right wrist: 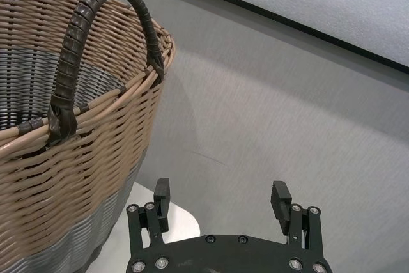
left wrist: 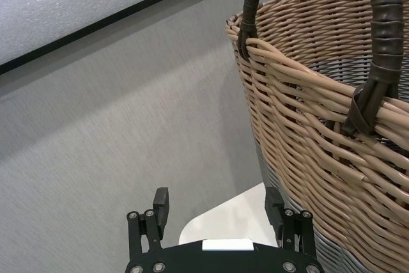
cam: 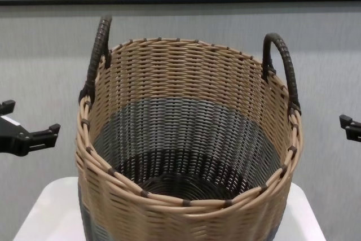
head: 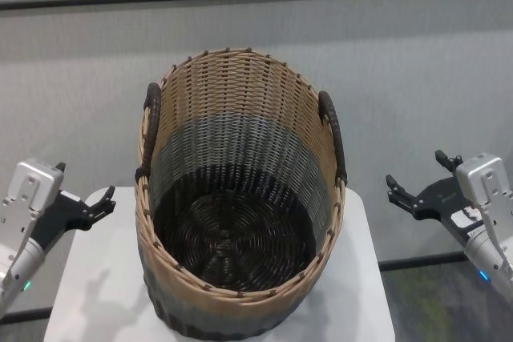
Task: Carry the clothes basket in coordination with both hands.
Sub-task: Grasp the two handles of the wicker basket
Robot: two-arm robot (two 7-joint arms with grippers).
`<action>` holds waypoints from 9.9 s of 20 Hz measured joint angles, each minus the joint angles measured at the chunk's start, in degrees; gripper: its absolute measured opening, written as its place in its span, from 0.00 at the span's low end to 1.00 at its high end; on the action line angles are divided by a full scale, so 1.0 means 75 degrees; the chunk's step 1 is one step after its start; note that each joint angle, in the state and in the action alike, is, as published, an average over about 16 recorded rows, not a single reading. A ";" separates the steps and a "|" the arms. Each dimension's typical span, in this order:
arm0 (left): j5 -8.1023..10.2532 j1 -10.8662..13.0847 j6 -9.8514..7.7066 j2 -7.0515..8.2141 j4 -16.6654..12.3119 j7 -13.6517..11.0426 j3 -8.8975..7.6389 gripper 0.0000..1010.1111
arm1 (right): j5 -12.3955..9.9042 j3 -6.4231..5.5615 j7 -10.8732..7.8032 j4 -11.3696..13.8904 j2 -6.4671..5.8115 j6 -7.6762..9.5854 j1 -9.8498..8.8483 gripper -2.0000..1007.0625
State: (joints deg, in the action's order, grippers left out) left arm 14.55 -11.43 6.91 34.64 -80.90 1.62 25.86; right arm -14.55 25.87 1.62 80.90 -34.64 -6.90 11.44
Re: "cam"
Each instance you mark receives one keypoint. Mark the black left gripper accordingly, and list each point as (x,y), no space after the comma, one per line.
(9,142)

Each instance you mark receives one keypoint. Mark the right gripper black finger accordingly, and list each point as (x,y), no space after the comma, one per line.
(352,129)

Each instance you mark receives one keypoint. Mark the thin black wall rail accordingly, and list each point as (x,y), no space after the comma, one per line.
(180,0)

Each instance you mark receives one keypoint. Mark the tan grey woven laundry basket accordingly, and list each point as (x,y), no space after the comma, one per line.
(197,83)

